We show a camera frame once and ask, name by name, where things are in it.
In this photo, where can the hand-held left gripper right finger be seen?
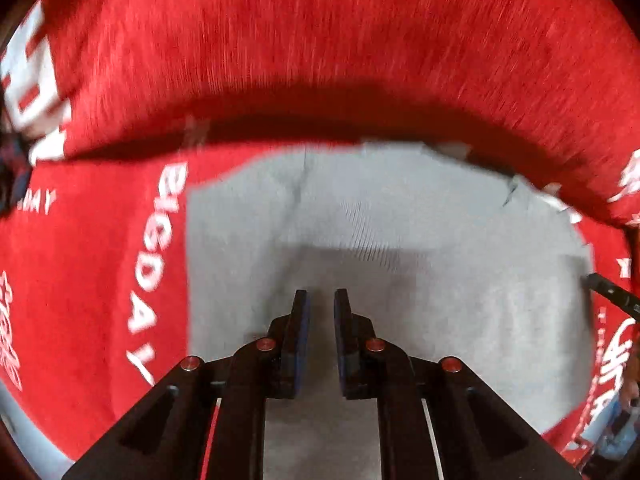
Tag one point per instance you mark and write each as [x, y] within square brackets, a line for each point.
[345, 355]

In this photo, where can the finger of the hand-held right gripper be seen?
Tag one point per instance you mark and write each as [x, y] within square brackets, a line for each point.
[612, 292]

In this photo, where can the grey knit sweater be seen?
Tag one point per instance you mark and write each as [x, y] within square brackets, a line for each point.
[450, 270]

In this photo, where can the red printed t-shirt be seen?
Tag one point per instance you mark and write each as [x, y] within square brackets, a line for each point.
[320, 60]

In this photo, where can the blue plastic object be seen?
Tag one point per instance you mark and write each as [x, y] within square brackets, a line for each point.
[620, 425]

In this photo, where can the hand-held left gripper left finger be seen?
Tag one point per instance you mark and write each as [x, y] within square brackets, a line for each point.
[295, 355]

